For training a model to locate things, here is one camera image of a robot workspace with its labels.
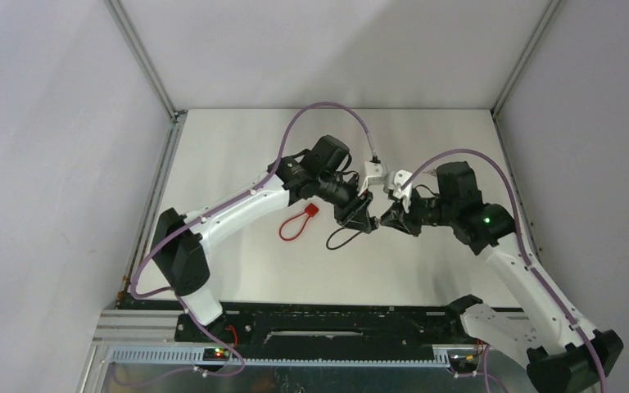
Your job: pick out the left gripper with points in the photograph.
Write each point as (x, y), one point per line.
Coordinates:
(354, 214)

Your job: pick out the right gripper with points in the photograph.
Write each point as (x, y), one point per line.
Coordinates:
(395, 217)

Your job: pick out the black cable lock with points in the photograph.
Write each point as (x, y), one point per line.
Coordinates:
(341, 237)

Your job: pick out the red cable lock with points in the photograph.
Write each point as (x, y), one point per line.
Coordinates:
(292, 228)

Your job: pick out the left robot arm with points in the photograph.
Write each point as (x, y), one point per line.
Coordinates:
(183, 242)

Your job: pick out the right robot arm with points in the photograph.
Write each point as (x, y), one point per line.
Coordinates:
(560, 348)

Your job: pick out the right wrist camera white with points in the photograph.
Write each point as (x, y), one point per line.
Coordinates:
(398, 187)

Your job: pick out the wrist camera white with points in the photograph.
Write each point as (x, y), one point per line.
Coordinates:
(373, 173)
(398, 187)

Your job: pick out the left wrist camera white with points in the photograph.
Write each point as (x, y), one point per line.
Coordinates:
(373, 173)

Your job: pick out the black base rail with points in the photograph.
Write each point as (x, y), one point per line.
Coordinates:
(334, 333)

